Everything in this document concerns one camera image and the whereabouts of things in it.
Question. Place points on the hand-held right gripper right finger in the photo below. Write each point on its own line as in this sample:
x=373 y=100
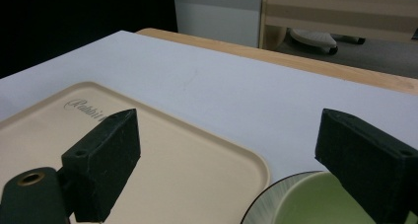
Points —
x=368 y=164

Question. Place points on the white chair base with casters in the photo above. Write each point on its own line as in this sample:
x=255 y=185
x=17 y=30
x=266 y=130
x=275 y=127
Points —
x=317 y=39

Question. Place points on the green bowl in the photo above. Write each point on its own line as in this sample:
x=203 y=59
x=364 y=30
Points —
x=315 y=204

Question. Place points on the wooden cabinet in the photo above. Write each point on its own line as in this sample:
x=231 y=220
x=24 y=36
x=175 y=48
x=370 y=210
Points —
x=338 y=13

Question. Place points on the black curtain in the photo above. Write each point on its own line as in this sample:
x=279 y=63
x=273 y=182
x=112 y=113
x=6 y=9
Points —
x=82 y=23

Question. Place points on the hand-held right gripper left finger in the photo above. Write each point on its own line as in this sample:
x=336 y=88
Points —
x=104 y=161

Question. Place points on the beige plastic tray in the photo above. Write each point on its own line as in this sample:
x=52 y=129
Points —
x=184 y=171

